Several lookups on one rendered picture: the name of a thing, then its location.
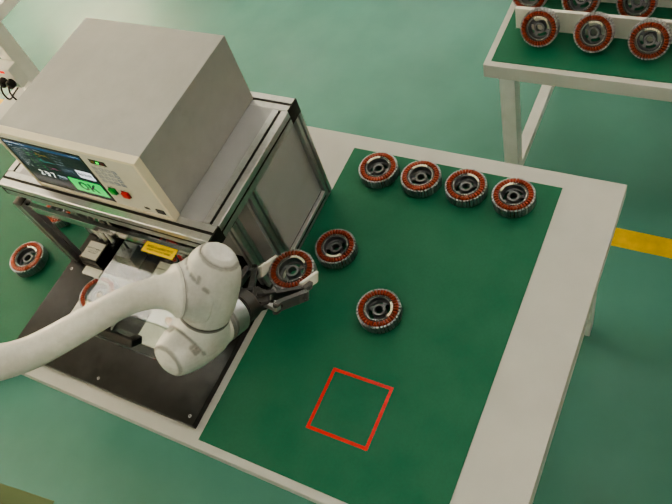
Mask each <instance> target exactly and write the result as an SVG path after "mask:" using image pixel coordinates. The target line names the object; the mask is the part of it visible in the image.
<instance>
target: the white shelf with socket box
mask: <svg viewBox="0 0 672 504"><path fill-rule="evenodd" d="M19 1H20V0H0V58H1V59H0V89H1V92H2V94H3V96H4V97H5V98H6V99H8V100H12V98H14V99H15V100H17V99H16V98H15V97H14V95H15V93H16V91H17V90H18V88H23V87H24V91H25V90H26V89H27V87H28V86H29V85H30V84H31V83H32V81H33V80H34V79H35V78H36V77H37V75H38V74H39V73H40V71H39V70H38V69H37V68H36V66H35V65H34V64H33V62H32V61H31V60H30V59H29V57H28V56H27V55H26V53H25V52H24V51H23V49H22V48H21V47H20V46H19V44H18V43H17V42H16V40H15V39H14V38H13V37H12V35H11V34H10V33H9V31H8V30H7V29H6V27H5V26H4V25H3V24H2V22H1V21H2V20H3V19H4V18H5V16H6V15H7V14H8V13H9V12H10V11H11V10H12V9H13V8H14V7H15V5H16V4H17V3H18V2H19ZM6 87H8V91H9V94H10V95H11V98H8V97H7V96H6V95H5V94H4V92H3V89H2V88H6ZM15 87H17V88H16V90H15V91H14V93H13V94H12V93H11V91H10V89H14V88H15Z"/></svg>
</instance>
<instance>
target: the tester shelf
mask: <svg viewBox="0 0 672 504"><path fill-rule="evenodd" d="M250 92H251V94H252V97H253V100H252V101H251V103H250V105H249V106H248V108H247V109H246V111H245V112H244V114H243V115H242V117H241V119H240V120H239V122H238V123H237V125H236V126H235V128H234V130H233V131H232V133H231V134H230V136H229V137H228V139H227V140H226V142H225V144H224V145H223V147H222V148H221V150H220V151H219V153H218V154H217V156H216V158H215V159H214V161H213V162H212V164H211V165H210V167H209V169H208V170H207V172H206V173H205V175H204V176H203V178H202V179H201V181H200V183H199V184H198V186H197V187H196V189H195V190H194V192H193V194H192V195H191V197H190V198H189V200H188V201H187V203H186V204H185V206H184V208H183V209H182V211H181V212H180V216H179V217H178V219H177V221H176V222H175V221H171V220H168V219H164V218H160V217H157V216H153V215H149V214H146V213H142V212H138V211H135V210H131V209H127V208H124V207H120V206H116V205H113V204H109V203H105V202H102V201H98V200H94V199H91V198H87V197H83V196H80V195H76V194H73V193H69V192H65V191H62V190H58V189H54V188H51V187H47V186H43V185H40V184H39V183H38V182H37V181H36V179H35V178H34V177H33V176H32V175H31V174H30V173H29V172H28V171H27V170H26V169H25V168H24V167H23V166H22V164H21V163H20V162H19V161H18V160H17V159H16V161H15V162H14V163H13V164H12V166H11V167H10V168H9V169H8V170H7V171H6V173H5V174H4V175H3V177H2V178H1V179H0V186H1V187H2V188H3V189H4V190H5V191H6V192H7V193H8V194H12V195H16V196H19V197H23V198H26V199H30V200H33V201H37V202H40V203H44V204H47V205H51V206H54V207H58V208H61V209H65V210H68V211H71V212H75V213H78V214H82V215H85V216H89V217H92V218H96V219H99V220H103V221H106V222H110V223H113V224H117V225H120V226H124V227H127V228H130V229H134V230H137V231H141V232H144V233H148V234H151V235H155V236H158V237H162V238H165V239H169V240H172V241H176V242H179V243H182V244H186V245H189V246H193V247H196V248H197V247H198V246H200V245H201V244H203V243H206V242H219V243H223V242H224V240H225V238H226V236H227V234H228V233H229V231H230V229H231V228H232V226H233V224H234V223H235V221H236V219H237V218H238V216H239V214H240V213H241V211H242V209H243V208H244V206H245V204H246V203H247V201H248V199H249V198H250V196H251V194H252V192H253V191H254V189H255V187H256V186H257V184H258V182H259V181H260V179H261V177H262V176H263V174H264V172H265V171H266V169H267V167H268V166H269V164H270V162H271V161H272V159H273V157H274V155H275V154H276V152H277V150H278V149H279V147H280V145H281V144H282V142H283V140H284V139H285V137H286V135H287V134H288V132H289V130H290V129H291V127H292V125H293V124H294V122H295V121H296V119H297V117H298V116H299V114H300V112H301V110H300V107H299V105H298V102H297V100H296V98H295V99H294V98H288V97H282V96H276V95H270V94H264V93H258V92H252V91H250Z"/></svg>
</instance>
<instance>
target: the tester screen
mask: <svg viewBox="0 0 672 504"><path fill-rule="evenodd" d="M2 140H3V141H4V142H5V143H6V144H7V145H8V146H9V148H10V149H11V150H12V151H13V152H14V153H15V154H16V155H17V156H18V157H19V158H20V159H21V161H22V162H23V163H24V164H25V165H26V166H27V167H28V168H29V169H30V170H31V171H32V172H33V173H34V175H35V176H36V174H37V175H41V176H44V177H48V178H52V179H56V180H59V181H63V182H67V183H71V185H72V186H73V187H70V186H66V185H63V184H59V183H55V182H52V181H48V180H44V179H40V178H38V177H37V176H36V177H37V178H38V179H39V180H41V181H45V182H49V183H53V184H56V185H60V186H64V187H67V188H71V189H75V190H78V189H77V188H76V186H75V185H74V184H73V183H72V182H71V181H70V179H69V178H68V177H71V178H75V179H79V180H82V181H86V182H90V183H94V184H98V185H100V184H99V183H98V181H97V180H96V179H95V178H94V176H93V175H92V174H91V173H90V172H89V170H88V169H87V168H86V167H85V166H84V164H83V163H82V162H81V161H80V159H79V158H78V157H73V156H69V155H65V154H61V153H57V152H53V151H49V150H45V149H41V148H37V147H32V146H28V145H24V144H20V143H16V142H12V141H8V140H4V139H2ZM58 165H59V166H63V167H67V168H71V169H75V170H78V171H82V172H86V173H90V174H91V175H92V176H93V178H94V179H95V180H96V181H97V182H96V181H92V180H88V179H84V178H81V177H77V176H73V175H69V174H65V173H64V172H63V171H62V170H61V169H60V168H59V167H58ZM38 169H41V170H45V171H49V172H53V173H55V174H56V175H57V177H58V178H59V179H57V178H53V177H49V176H46V175H42V174H41V173H40V172H39V171H38ZM100 186H101V185H100ZM101 187H102V186H101ZM102 188H103V187H102ZM78 191H82V190H78ZM82 192H86V191H82ZM86 193H90V192H86ZM90 194H93V193H90ZM93 195H97V194H93ZM97 196H101V195H97ZM101 197H104V196H101ZM109 197H110V196H109ZM104 198H108V197H104ZM108 199H112V198H111V197H110V198H108Z"/></svg>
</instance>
